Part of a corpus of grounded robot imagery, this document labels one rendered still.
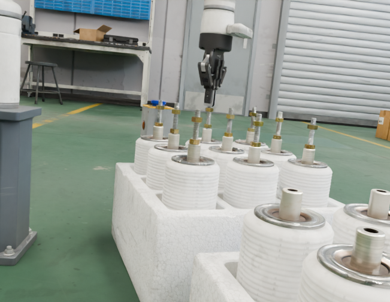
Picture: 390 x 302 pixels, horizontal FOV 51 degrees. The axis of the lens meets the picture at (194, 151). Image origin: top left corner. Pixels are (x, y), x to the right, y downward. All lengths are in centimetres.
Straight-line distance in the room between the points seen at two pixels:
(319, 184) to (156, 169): 31
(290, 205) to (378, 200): 11
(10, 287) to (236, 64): 525
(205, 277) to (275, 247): 10
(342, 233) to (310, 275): 16
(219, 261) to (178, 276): 19
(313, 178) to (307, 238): 37
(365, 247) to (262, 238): 11
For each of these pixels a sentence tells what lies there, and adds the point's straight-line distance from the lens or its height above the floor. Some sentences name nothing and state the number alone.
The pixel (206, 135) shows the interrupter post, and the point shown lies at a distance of 95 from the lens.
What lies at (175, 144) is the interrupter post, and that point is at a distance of 81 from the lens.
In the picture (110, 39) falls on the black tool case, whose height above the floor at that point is 81.
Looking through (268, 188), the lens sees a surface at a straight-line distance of 73.
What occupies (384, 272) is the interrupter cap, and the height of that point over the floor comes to 25.
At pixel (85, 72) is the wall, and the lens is 587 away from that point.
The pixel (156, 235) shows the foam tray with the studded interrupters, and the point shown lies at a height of 15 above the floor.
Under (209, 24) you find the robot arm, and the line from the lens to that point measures 93.
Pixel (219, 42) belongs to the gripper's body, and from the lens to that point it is 93.
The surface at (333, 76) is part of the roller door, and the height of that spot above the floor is 67.
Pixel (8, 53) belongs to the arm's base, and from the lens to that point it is 87.
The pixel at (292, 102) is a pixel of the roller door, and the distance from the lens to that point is 597.
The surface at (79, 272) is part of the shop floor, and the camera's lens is 86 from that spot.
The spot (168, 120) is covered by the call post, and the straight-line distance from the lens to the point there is 107.
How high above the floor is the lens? 38
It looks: 9 degrees down
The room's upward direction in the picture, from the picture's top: 6 degrees clockwise
